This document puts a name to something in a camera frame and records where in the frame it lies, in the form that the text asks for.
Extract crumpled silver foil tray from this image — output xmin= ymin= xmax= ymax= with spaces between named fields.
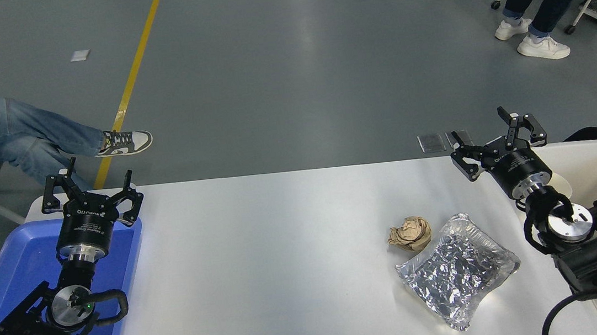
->
xmin=391 ymin=207 xmax=529 ymax=335

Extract crumpled tan paper ball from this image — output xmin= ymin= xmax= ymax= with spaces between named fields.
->
xmin=385 ymin=214 xmax=435 ymax=255

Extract white paper cup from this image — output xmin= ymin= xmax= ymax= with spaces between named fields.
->
xmin=481 ymin=129 xmax=575 ymax=210

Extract blue plastic tray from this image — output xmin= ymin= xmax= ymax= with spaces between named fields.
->
xmin=0 ymin=209 xmax=154 ymax=335

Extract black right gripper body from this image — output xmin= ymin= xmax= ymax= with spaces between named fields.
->
xmin=484 ymin=137 xmax=553 ymax=199

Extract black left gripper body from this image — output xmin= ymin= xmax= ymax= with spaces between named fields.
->
xmin=53 ymin=189 xmax=125 ymax=254

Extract grey metal floor plate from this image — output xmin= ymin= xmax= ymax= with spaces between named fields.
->
xmin=417 ymin=133 xmax=447 ymax=154
xmin=445 ymin=129 xmax=476 ymax=151

